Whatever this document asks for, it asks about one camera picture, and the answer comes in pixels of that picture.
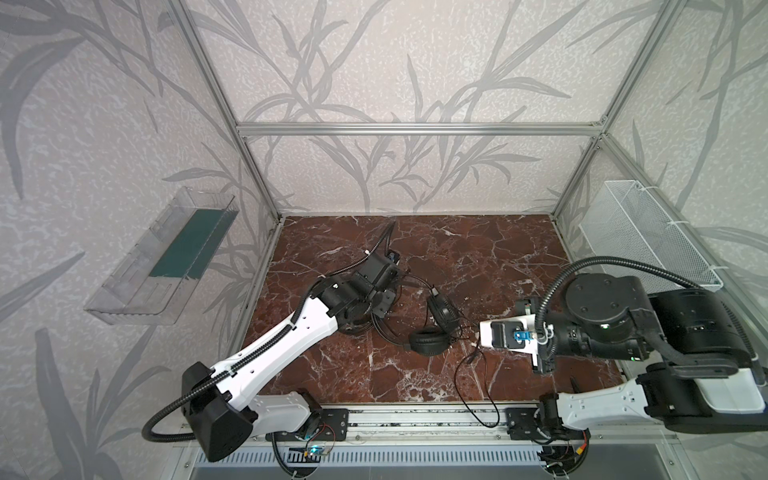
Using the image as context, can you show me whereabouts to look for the black headphones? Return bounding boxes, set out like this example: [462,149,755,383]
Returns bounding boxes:
[368,272,502,430]
[330,300,377,336]

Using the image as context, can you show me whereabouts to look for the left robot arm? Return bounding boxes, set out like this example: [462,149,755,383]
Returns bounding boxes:
[141,222,399,462]

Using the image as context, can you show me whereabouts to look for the clear plastic wall bin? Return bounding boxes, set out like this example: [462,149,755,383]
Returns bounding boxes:
[84,187,239,326]

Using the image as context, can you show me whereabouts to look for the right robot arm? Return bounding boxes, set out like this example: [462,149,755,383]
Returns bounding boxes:
[533,256,767,435]

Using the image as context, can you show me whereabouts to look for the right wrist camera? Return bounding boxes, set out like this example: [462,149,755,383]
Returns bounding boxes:
[479,314,555,373]

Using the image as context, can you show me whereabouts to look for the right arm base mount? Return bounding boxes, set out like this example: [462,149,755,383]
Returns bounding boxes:
[504,406,585,445]

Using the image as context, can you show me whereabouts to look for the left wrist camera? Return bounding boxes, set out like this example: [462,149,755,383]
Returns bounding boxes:
[359,250,400,294]

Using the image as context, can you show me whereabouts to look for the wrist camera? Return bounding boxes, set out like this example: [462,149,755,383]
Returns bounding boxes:
[479,314,555,373]
[359,250,400,294]

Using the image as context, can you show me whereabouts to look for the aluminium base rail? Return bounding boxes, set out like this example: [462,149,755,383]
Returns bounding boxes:
[173,403,679,448]

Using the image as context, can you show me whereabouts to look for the white wire mesh basket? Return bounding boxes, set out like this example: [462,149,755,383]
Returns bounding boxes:
[579,180,723,292]

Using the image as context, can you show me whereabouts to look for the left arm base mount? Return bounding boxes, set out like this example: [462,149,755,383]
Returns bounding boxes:
[295,408,350,441]

